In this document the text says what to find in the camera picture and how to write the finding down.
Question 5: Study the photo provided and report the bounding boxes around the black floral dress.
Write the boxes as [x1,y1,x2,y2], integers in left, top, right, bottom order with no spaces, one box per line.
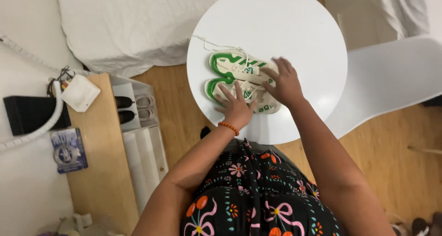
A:
[180,139,342,236]

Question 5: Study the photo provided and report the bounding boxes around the white plastic chair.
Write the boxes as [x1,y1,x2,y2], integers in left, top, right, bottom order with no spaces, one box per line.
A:
[325,36,442,140]

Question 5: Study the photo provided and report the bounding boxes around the black rectangular box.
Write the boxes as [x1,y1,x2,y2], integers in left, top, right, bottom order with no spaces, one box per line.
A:
[3,95,72,136]

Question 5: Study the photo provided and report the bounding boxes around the white square box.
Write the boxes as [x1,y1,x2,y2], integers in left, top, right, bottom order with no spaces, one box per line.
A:
[61,74,101,113]

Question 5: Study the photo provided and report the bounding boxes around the wooden shoe shelf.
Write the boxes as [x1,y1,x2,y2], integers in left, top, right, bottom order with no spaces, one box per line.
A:
[66,73,170,236]

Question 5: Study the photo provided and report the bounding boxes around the white green sneaker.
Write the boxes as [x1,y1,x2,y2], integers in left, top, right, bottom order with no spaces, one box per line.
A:
[204,77,282,115]
[209,50,280,87]

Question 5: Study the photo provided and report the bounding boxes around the black shoe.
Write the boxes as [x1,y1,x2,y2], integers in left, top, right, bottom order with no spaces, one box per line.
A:
[118,110,136,125]
[115,96,135,109]

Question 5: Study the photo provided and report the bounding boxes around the white bed duvet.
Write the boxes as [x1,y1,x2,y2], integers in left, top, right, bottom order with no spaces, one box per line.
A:
[53,0,242,78]

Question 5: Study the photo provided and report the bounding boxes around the bundle of black cables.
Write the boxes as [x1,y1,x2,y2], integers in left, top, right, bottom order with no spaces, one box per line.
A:
[47,65,75,98]

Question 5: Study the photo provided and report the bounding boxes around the white cloth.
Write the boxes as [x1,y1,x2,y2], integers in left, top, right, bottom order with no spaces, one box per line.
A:
[366,0,442,40]

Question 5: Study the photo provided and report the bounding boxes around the blue packaged item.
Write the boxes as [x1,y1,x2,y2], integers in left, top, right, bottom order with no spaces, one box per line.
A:
[49,127,88,174]

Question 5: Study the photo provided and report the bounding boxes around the dark shoes on floor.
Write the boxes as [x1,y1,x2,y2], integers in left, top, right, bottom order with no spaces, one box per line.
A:
[392,212,442,236]

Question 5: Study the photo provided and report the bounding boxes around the orange bead bracelet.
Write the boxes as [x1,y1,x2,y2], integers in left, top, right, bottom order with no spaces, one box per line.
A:
[218,122,240,137]

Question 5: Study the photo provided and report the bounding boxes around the person's right hand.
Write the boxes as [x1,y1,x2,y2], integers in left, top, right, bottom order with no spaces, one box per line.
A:
[260,57,306,108]

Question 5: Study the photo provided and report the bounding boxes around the white clutter heap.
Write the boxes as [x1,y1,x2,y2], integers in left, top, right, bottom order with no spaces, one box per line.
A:
[36,213,126,236]

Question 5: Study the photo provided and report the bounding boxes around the person's left hand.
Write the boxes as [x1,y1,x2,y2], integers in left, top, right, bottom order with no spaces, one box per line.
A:
[214,80,258,130]

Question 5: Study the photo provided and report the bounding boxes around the white corrugated hose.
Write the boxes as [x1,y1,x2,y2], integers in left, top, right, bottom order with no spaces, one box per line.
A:
[0,36,91,152]

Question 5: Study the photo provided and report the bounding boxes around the round white table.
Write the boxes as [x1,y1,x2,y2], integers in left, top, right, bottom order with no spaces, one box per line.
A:
[186,0,349,145]

